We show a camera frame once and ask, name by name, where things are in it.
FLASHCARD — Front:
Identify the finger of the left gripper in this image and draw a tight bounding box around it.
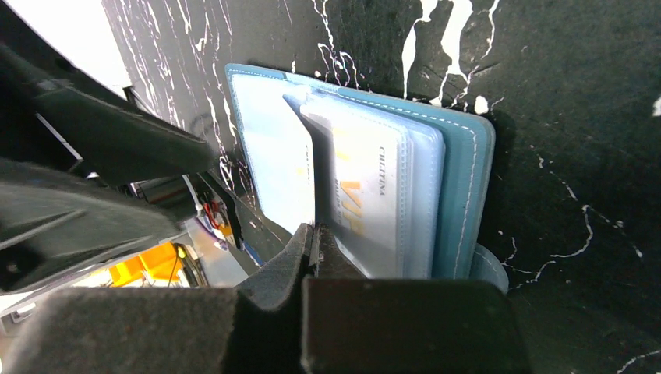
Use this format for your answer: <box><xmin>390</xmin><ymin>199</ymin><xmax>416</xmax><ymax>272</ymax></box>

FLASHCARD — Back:
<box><xmin>1</xmin><ymin>159</ymin><xmax>181</xmax><ymax>294</ymax></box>
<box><xmin>1</xmin><ymin>44</ymin><xmax>214</xmax><ymax>185</ymax></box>

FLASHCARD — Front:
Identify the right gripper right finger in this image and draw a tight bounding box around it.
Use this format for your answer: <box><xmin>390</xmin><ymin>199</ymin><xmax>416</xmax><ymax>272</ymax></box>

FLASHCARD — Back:
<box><xmin>301</xmin><ymin>225</ymin><xmax>532</xmax><ymax>373</ymax></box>

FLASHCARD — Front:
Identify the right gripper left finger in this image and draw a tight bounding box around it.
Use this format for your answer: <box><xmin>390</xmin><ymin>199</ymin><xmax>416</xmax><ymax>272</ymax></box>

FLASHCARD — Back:
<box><xmin>3</xmin><ymin>224</ymin><xmax>313</xmax><ymax>373</ymax></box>

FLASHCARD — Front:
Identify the blue card holder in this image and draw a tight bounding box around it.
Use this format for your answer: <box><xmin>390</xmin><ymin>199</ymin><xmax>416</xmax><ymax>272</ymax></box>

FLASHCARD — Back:
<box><xmin>225</xmin><ymin>64</ymin><xmax>509</xmax><ymax>291</ymax></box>

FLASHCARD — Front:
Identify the silver VIP card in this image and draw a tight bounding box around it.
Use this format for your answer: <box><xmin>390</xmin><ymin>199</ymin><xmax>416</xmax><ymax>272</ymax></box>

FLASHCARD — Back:
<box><xmin>300</xmin><ymin>103</ymin><xmax>408</xmax><ymax>278</ymax></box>

